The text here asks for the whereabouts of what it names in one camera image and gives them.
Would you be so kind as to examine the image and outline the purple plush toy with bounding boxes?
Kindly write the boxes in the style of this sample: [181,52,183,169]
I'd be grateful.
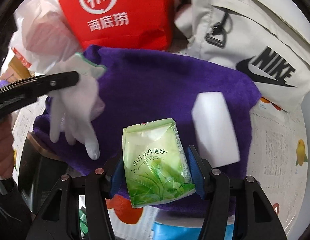
[0,80,9,88]

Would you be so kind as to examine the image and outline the red paper shopping bag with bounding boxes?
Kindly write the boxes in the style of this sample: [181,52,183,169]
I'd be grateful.
[58,0,175,50]

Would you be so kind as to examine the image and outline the person's left hand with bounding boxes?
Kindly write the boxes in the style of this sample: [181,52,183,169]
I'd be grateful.
[0,115,15,180]

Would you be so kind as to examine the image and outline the grey Nike bag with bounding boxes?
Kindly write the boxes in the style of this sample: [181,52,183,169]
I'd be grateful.
[175,0,310,111]

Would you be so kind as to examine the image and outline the white Miniso plastic bag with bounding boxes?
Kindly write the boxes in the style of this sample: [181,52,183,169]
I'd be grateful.
[10,0,81,74]

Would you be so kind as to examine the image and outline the blue tissue pack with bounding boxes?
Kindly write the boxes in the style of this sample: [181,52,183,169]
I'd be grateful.
[151,220,236,240]

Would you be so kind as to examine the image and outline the white cotton glove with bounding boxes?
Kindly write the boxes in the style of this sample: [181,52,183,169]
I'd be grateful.
[47,53,106,160]

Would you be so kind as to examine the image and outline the dark green box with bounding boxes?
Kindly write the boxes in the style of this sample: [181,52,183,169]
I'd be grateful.
[17,132,68,214]

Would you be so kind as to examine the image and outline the purple fleece cloth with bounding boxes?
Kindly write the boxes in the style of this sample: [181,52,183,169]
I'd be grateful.
[33,44,262,218]

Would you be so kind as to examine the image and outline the green tea tissue packet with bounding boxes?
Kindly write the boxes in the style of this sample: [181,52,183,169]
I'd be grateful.
[122,118,195,208]

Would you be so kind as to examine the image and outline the white sponge block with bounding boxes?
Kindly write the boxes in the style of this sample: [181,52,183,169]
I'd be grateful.
[191,92,240,168]

